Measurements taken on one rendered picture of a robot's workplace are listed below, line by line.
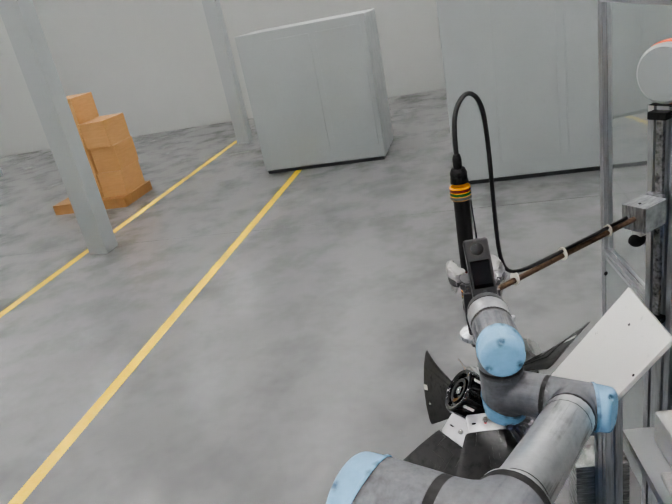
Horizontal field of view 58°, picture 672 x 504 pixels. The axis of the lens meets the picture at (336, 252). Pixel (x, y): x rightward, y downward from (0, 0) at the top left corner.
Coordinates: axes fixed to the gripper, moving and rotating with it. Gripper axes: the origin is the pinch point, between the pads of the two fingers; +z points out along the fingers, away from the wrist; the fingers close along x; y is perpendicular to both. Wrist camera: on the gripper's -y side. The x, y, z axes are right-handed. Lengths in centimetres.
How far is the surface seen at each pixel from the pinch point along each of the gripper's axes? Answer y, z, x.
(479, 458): 47.0, -8.4, -3.7
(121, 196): 150, 694, -414
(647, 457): 79, 20, 45
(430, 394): 61, 36, -13
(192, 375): 165, 225, -175
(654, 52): -29, 44, 54
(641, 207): 8, 34, 48
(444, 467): 61, 4, -12
